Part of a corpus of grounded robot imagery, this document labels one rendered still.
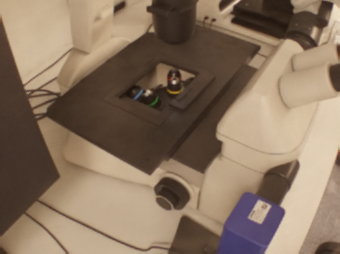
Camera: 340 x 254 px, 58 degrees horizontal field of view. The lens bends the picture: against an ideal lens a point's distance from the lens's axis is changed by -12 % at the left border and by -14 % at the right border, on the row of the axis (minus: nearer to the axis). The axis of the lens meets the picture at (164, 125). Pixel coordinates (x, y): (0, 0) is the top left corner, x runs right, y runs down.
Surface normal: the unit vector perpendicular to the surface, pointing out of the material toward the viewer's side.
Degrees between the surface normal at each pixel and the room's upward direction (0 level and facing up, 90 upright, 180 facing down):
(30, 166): 86
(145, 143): 0
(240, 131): 86
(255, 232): 0
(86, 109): 0
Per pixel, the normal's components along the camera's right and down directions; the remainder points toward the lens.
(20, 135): 0.82, 0.33
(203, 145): -0.02, -0.71
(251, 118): -0.55, 0.43
